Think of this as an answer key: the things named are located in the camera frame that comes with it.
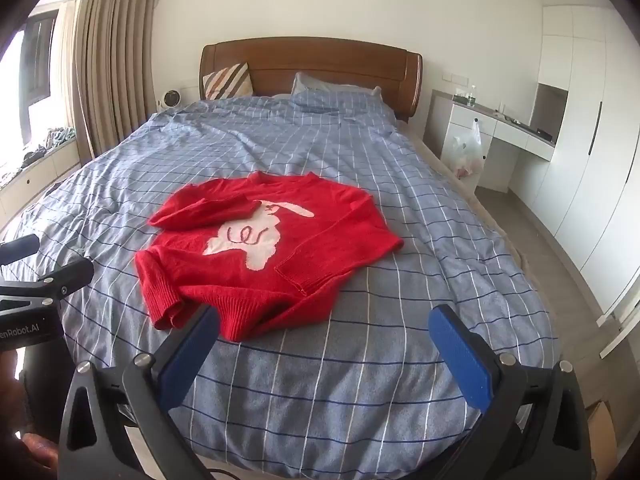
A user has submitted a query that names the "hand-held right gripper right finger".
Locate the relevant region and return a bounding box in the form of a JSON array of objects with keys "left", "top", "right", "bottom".
[{"left": 428, "top": 304, "right": 593, "bottom": 480}]

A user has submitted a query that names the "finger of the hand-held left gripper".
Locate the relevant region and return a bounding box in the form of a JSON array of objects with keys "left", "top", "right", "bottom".
[
  {"left": 0, "top": 233, "right": 40, "bottom": 267},
  {"left": 0, "top": 257, "right": 95, "bottom": 311}
]

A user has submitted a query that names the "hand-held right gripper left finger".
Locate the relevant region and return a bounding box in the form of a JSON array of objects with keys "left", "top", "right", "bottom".
[{"left": 54, "top": 302, "right": 221, "bottom": 480}]

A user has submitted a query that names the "red sweater with white print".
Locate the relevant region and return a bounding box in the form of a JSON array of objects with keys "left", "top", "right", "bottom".
[{"left": 134, "top": 171, "right": 405, "bottom": 343}]

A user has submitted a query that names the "clutter on window sill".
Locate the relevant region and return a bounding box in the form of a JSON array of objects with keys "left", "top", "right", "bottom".
[{"left": 0, "top": 127, "right": 77, "bottom": 181}]

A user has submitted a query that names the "cardboard box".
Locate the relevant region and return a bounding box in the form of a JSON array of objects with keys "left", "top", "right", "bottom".
[{"left": 584, "top": 399, "right": 622, "bottom": 480}]

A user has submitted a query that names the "window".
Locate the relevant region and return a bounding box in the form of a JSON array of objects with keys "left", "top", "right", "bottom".
[{"left": 0, "top": 10, "right": 59, "bottom": 171}]

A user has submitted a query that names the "bed with blue checked cover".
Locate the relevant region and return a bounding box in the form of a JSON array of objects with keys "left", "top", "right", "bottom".
[{"left": 0, "top": 91, "right": 561, "bottom": 480}]

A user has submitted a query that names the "clear plastic bag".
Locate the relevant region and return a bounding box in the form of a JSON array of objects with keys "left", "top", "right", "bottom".
[{"left": 442, "top": 117, "right": 485, "bottom": 181}]

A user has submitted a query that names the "beige curtain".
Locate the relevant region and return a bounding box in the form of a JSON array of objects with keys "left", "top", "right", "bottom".
[{"left": 50, "top": 0, "right": 164, "bottom": 167}]

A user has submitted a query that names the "white desk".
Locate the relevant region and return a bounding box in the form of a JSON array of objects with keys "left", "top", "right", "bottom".
[{"left": 425, "top": 89, "right": 559, "bottom": 194}]

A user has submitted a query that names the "white wardrobe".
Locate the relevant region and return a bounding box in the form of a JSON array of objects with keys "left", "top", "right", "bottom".
[{"left": 510, "top": 5, "right": 640, "bottom": 313}]

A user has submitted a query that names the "striped cushion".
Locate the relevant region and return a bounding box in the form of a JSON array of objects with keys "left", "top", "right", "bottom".
[{"left": 202, "top": 62, "right": 254, "bottom": 101}]

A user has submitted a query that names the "grey blue pillow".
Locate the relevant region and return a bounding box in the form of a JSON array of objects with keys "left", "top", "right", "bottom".
[{"left": 291, "top": 71, "right": 384, "bottom": 99}]

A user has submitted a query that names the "wooden headboard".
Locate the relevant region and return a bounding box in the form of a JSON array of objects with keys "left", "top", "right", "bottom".
[{"left": 199, "top": 36, "right": 424, "bottom": 122}]

